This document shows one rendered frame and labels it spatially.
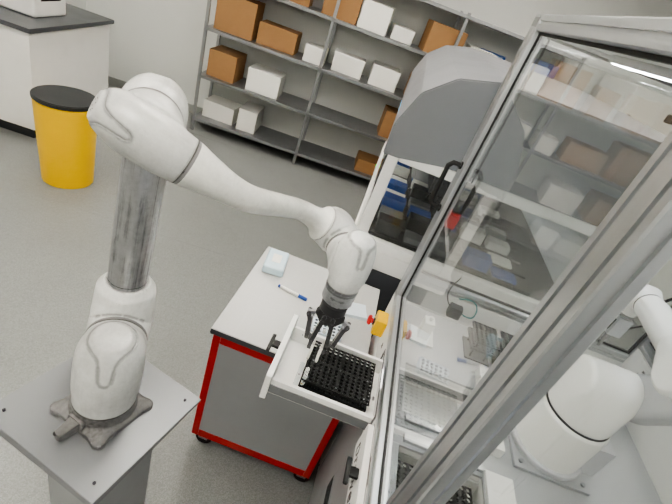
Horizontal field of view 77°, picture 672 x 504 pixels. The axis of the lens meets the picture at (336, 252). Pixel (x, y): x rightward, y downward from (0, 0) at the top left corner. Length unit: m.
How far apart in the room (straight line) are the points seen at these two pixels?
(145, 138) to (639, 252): 0.75
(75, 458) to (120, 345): 0.30
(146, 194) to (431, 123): 1.15
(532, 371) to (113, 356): 0.89
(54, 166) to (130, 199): 2.63
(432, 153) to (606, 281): 1.38
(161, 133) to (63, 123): 2.69
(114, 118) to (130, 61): 5.09
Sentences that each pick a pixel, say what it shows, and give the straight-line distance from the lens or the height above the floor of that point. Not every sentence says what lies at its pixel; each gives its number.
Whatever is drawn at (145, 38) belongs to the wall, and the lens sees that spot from 5.80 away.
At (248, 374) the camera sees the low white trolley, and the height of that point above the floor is 0.59.
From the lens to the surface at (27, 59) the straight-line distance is 4.24.
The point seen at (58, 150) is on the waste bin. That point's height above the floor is 0.32.
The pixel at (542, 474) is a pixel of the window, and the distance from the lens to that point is 0.78.
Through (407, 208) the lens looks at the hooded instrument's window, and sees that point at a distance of 1.95.
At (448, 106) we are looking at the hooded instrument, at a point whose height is 1.63.
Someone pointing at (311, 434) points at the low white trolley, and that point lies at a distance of 1.87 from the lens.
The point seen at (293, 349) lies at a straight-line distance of 1.49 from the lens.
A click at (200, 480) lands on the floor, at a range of 2.14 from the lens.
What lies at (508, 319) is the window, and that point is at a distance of 0.73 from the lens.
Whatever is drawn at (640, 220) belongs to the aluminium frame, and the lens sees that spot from 0.53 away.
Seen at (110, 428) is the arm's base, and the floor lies 0.81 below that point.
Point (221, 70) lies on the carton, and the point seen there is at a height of 0.71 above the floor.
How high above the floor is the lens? 1.91
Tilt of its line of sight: 32 degrees down
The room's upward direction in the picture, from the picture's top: 21 degrees clockwise
